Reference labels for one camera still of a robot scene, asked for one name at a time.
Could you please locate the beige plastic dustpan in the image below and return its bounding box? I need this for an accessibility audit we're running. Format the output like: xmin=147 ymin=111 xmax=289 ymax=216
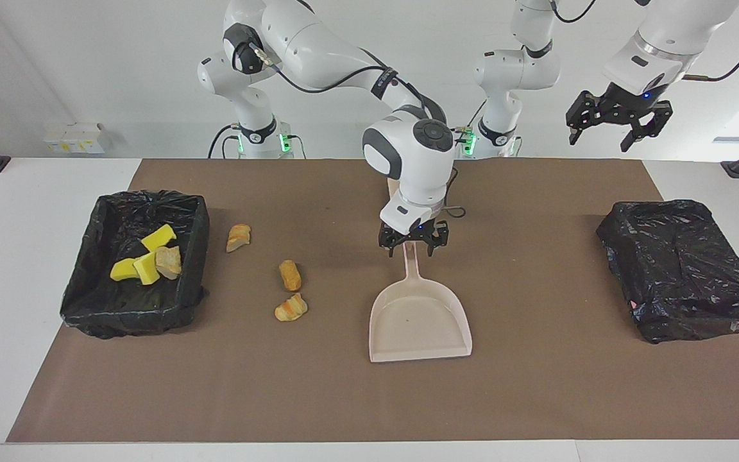
xmin=369 ymin=241 xmax=473 ymax=364

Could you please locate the brown bread roll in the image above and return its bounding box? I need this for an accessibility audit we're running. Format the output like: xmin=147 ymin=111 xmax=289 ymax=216
xmin=279 ymin=259 xmax=303 ymax=293

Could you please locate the orange striped bread piece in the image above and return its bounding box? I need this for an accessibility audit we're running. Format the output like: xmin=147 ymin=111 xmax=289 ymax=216
xmin=226 ymin=223 xmax=252 ymax=253
xmin=274 ymin=293 xmax=309 ymax=323

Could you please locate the pale beige foam chunk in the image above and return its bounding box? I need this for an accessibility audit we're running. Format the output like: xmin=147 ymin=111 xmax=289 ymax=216
xmin=155 ymin=246 xmax=182 ymax=280

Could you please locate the yellow green sponge piece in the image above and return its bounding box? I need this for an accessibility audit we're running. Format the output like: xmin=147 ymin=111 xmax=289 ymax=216
xmin=110 ymin=258 xmax=140 ymax=282

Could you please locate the black bagged bin pink spot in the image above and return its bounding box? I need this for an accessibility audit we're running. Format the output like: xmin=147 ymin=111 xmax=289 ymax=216
xmin=596 ymin=200 xmax=739 ymax=345

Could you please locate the brown table mat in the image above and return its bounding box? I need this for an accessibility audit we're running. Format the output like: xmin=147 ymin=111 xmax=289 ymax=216
xmin=6 ymin=158 xmax=739 ymax=443

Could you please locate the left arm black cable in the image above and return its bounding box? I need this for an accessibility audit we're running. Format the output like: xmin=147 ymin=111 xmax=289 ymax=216
xmin=683 ymin=22 xmax=739 ymax=83

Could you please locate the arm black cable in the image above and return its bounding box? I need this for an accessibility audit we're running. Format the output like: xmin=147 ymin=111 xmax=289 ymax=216
xmin=683 ymin=22 xmax=739 ymax=83
xmin=251 ymin=42 xmax=466 ymax=219

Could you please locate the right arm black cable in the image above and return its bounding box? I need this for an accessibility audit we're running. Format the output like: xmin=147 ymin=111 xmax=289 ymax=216
xmin=251 ymin=42 xmax=466 ymax=219

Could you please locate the right base black cable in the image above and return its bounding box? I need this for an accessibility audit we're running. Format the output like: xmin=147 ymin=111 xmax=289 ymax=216
xmin=208 ymin=125 xmax=235 ymax=159

